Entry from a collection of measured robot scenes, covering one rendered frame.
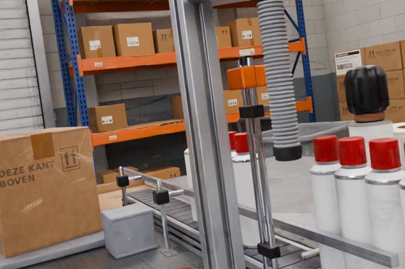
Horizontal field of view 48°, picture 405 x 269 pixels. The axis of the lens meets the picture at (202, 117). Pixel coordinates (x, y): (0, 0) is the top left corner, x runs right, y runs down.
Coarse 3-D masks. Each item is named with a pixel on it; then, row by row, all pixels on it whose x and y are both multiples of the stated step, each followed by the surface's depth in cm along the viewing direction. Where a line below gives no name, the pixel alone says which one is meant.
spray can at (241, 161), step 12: (240, 144) 82; (240, 156) 82; (240, 168) 81; (240, 180) 82; (252, 180) 81; (240, 192) 82; (252, 192) 81; (252, 204) 81; (240, 216) 83; (240, 228) 84; (252, 228) 82; (252, 240) 82
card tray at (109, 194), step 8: (104, 184) 177; (112, 184) 178; (136, 184) 182; (144, 184) 184; (104, 192) 177; (112, 192) 175; (120, 192) 173; (104, 200) 163; (112, 200) 161; (120, 200) 159; (104, 208) 150; (112, 208) 149
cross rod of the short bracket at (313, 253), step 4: (316, 248) 70; (304, 252) 69; (308, 252) 69; (312, 252) 69; (316, 252) 69; (300, 256) 69; (304, 256) 68; (308, 256) 68; (312, 256) 69; (316, 256) 69; (304, 260) 68
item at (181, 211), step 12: (132, 192) 147; (144, 192) 144; (156, 204) 126; (168, 204) 124; (180, 204) 122; (180, 216) 111; (192, 228) 101; (276, 240) 85; (252, 252) 80; (288, 252) 78; (300, 252) 77; (288, 264) 73; (300, 264) 72; (312, 264) 72
